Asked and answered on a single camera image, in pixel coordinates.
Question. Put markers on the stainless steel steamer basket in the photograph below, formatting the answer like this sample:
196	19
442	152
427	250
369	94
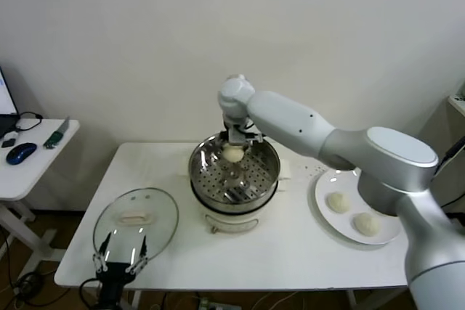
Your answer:
261	175

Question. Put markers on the white shelf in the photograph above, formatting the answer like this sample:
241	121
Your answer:
457	105

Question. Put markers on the white electric cooker base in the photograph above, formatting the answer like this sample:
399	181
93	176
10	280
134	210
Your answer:
236	219

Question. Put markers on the white steamed baozi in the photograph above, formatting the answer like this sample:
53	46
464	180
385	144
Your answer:
338	202
232	154
367	223

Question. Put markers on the white round plate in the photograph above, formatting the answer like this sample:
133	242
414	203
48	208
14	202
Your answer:
338	223

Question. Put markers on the white side table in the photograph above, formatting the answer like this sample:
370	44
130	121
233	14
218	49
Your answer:
43	168

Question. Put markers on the small black device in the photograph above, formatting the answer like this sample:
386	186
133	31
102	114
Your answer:
9	143

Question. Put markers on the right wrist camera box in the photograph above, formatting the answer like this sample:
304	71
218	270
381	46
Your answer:
256	137

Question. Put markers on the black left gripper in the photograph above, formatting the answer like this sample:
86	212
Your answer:
114	277

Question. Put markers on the white power strip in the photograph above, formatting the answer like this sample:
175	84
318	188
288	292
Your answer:
214	304

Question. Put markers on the pale green object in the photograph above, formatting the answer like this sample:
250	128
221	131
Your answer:
462	94

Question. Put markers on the blue computer mouse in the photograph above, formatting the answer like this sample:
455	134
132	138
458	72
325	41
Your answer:
21	153

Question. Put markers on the black laptop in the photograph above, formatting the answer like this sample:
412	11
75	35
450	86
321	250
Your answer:
4	99

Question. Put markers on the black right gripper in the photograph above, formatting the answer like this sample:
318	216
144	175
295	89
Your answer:
236	132

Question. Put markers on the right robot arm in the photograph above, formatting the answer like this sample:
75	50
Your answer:
363	143

